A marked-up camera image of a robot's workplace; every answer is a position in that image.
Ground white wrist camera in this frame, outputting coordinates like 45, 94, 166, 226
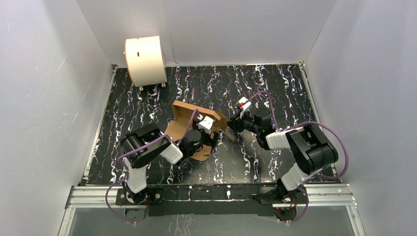
238, 97, 251, 118
197, 115, 215, 135

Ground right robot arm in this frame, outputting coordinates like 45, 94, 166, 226
227, 108, 338, 204

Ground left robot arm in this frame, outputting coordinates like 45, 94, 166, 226
118, 123, 220, 205

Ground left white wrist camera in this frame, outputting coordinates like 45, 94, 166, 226
197, 115, 215, 135

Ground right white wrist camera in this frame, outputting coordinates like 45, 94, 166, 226
238, 97, 251, 118

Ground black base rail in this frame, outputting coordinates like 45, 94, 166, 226
115, 183, 306, 219

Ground brown cardboard box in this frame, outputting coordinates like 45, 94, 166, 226
163, 100, 228, 162

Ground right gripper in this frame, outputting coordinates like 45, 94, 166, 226
225, 109, 261, 135

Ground cream cylindrical wooden box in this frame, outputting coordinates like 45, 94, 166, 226
124, 36, 167, 91

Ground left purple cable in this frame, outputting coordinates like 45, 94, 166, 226
105, 108, 200, 225

